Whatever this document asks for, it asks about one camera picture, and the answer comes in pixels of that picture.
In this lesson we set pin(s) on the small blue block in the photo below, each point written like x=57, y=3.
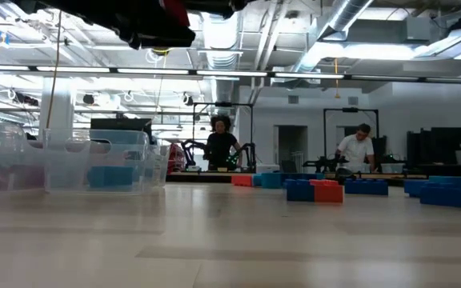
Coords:
x=257, y=180

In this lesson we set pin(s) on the light blue rounded block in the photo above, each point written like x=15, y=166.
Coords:
x=110, y=177

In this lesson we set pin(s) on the black monitor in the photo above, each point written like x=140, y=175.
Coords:
x=118, y=124

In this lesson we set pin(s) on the long ceiling light rail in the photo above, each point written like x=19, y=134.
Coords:
x=154, y=71

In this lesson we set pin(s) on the black ceiling dome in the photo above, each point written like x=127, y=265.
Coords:
x=160, y=51

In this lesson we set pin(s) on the white box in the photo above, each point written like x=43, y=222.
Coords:
x=267, y=168

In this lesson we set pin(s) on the grey rectangular ceiling duct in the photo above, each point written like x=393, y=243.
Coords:
x=386, y=32

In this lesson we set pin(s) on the blue heart-shaped block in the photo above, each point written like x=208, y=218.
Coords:
x=450, y=198

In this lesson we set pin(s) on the black cabinets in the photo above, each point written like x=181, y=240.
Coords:
x=438, y=146

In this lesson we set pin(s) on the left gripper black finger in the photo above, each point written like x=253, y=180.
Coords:
x=218, y=7
x=170, y=38

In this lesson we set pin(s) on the grey doorway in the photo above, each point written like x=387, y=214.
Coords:
x=286, y=144

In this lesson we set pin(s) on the teal cylinder block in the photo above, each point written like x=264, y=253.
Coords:
x=271, y=181

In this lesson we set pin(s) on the red block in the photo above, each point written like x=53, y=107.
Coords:
x=176, y=12

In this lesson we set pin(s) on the black background robot arm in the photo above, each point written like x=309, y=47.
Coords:
x=192, y=150
x=248, y=154
x=322, y=164

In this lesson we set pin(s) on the orange toy brick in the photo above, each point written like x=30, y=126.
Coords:
x=241, y=181
x=328, y=193

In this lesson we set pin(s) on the white column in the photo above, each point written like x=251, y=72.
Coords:
x=56, y=108

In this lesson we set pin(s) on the red cabinet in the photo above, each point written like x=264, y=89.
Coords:
x=175, y=158

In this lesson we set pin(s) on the person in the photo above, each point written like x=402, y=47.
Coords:
x=220, y=148
x=356, y=148

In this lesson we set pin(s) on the silver spiral ceiling duct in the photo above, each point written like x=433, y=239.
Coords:
x=334, y=28
x=219, y=40

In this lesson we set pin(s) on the dark blue toy brick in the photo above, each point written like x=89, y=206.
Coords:
x=366, y=188
x=298, y=191
x=412, y=188

